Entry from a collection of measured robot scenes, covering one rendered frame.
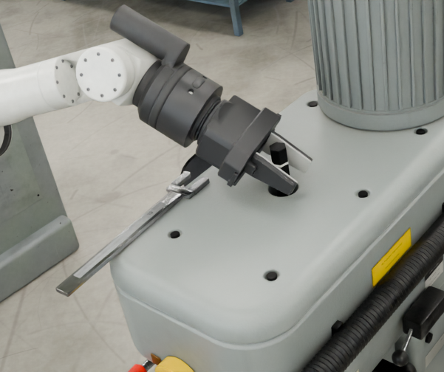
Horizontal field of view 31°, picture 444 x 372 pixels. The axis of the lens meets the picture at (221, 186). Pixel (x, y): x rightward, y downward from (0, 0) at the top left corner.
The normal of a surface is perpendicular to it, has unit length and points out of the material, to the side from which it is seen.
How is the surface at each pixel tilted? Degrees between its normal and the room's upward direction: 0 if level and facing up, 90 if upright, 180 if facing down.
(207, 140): 90
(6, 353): 0
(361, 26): 90
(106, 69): 71
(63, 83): 79
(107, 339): 0
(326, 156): 0
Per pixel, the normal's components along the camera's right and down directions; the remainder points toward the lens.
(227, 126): 0.30, -0.63
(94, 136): -0.16, -0.81
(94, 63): -0.29, 0.29
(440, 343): 0.75, 0.27
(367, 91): -0.44, 0.57
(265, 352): 0.18, 0.54
